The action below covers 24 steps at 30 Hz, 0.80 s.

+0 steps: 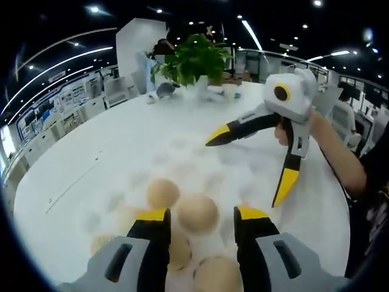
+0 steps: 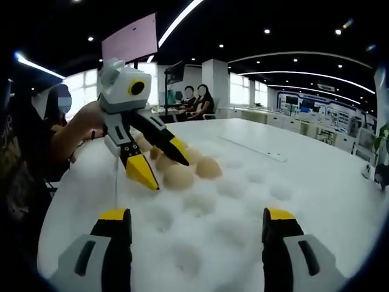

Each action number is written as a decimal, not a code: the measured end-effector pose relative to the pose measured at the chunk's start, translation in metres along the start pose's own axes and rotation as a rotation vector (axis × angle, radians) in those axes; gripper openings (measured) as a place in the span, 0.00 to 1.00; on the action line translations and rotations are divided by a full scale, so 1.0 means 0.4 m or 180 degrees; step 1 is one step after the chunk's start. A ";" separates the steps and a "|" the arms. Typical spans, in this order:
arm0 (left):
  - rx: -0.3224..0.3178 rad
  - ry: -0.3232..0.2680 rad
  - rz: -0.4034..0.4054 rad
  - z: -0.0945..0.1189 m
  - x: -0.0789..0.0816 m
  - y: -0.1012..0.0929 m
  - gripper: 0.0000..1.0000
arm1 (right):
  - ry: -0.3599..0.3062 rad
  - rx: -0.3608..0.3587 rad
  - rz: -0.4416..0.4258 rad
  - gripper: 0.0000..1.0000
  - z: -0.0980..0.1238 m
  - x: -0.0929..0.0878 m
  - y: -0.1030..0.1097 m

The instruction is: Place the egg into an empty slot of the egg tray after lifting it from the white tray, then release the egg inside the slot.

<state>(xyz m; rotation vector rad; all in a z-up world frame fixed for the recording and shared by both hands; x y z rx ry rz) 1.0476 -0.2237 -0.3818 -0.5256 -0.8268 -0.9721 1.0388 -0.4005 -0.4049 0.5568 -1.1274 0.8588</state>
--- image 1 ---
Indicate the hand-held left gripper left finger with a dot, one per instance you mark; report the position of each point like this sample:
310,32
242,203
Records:
152,243

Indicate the row of white cabinets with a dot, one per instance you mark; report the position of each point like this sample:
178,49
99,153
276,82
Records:
64,127

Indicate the green potted plant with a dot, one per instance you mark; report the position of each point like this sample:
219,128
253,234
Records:
194,61

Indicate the dark grey pouch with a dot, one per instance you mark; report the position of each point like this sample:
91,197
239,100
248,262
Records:
166,90

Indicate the group of brown eggs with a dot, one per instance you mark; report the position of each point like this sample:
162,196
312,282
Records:
162,193

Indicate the white foam egg holder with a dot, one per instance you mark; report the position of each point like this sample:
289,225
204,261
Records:
188,158

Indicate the small white toy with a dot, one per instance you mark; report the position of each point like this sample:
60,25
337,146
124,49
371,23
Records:
151,98

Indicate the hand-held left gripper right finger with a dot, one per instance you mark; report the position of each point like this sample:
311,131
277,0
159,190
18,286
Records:
252,243

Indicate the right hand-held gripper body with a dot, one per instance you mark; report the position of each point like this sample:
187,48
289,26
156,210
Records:
298,100

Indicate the single brown egg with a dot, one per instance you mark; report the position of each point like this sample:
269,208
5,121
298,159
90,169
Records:
197,213

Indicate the white paper cup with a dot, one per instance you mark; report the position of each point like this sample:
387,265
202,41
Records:
230,90

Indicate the person's right hand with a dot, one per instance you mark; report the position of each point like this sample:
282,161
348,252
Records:
281,134

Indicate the white square pillar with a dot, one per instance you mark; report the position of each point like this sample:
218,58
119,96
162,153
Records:
130,39

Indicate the operator in black shirt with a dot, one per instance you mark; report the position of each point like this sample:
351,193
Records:
373,213

